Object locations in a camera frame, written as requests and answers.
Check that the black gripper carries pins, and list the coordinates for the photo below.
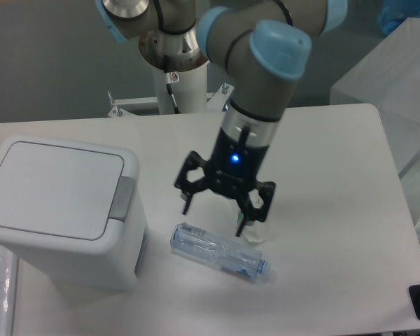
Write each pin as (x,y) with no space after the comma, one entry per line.
(236,168)

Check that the white push-button trash can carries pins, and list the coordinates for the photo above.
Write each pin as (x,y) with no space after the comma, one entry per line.
(72,209)

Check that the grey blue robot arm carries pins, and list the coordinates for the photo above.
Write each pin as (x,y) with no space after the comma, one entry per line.
(263,48)

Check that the crumpled clear plastic wrapper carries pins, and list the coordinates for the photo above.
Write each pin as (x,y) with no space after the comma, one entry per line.
(253,232)

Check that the crushed clear plastic bottle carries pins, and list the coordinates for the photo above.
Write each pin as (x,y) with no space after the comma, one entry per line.
(220,253)

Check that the translucent plastic covered box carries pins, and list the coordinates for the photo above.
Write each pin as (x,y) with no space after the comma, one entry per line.
(389,79)

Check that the bubble wrap sheet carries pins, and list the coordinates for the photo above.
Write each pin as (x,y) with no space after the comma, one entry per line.
(8,284)

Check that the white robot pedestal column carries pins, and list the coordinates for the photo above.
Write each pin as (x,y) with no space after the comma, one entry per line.
(181,91)

